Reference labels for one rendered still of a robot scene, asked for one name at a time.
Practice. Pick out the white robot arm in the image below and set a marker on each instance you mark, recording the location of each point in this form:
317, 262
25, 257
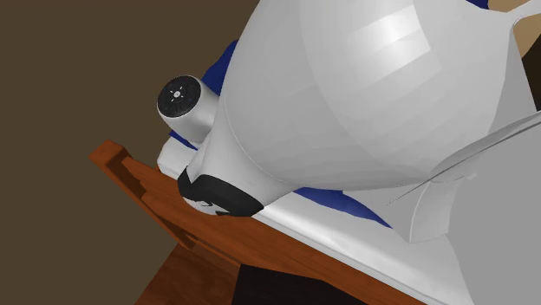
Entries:
338, 105

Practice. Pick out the wooden bed with white mattress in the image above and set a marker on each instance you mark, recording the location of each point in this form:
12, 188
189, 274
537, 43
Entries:
253, 240

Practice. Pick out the blue blanket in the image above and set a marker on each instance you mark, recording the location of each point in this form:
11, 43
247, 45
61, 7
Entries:
338, 200

